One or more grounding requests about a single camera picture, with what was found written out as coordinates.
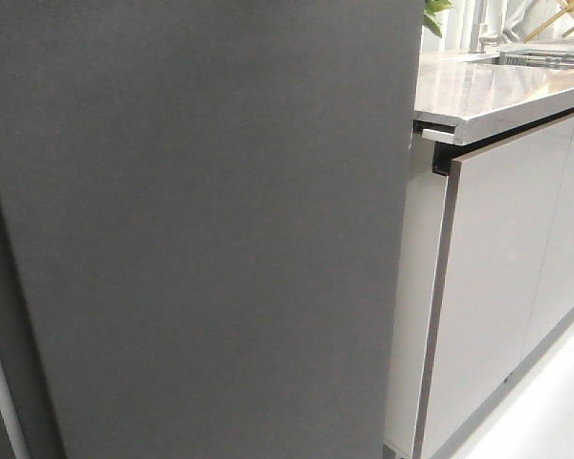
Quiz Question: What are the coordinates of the dark grey fridge door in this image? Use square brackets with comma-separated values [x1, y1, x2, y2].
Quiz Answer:
[0, 1, 423, 458]

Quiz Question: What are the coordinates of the grey kitchen counter cabinet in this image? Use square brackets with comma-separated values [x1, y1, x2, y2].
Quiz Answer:
[384, 38, 574, 458]

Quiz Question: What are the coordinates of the green potted plant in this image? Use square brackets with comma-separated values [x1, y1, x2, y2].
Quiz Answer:
[423, 0, 453, 38]

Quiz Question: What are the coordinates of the white curtain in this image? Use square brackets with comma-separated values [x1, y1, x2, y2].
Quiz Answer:
[423, 0, 559, 51]

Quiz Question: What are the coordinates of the steel sink faucet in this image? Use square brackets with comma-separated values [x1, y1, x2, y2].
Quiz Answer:
[469, 0, 501, 54]

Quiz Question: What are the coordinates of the stainless steel sink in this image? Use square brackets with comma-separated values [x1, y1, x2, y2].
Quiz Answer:
[469, 49, 574, 71]

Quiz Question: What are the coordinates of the metal sink drain basket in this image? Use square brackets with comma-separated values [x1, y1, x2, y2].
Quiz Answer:
[497, 50, 574, 70]

